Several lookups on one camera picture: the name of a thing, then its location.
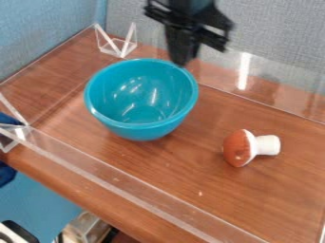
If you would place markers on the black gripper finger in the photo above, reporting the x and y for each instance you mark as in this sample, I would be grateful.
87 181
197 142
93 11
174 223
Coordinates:
172 35
190 46

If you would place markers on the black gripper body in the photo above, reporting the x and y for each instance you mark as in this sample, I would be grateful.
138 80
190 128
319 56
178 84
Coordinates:
194 15

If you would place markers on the orange and white toy mushroom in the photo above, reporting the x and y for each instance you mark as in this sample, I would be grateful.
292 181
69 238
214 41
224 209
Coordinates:
243 146

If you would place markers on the blue plastic bowl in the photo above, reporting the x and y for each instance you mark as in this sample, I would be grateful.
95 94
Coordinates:
141 97

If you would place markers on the clear acrylic front barrier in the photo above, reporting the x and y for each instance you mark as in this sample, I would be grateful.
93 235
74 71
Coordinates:
121 198

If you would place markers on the blue cloth object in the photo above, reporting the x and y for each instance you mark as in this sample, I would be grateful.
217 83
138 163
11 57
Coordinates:
7 171

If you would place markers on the black and white object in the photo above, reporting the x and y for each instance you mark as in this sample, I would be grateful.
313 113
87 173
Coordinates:
12 233

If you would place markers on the clear acrylic corner bracket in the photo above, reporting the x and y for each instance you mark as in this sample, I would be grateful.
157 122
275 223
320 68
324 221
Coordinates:
114 46

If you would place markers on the grey metal table frame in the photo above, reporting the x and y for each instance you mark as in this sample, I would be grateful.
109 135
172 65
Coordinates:
86 229

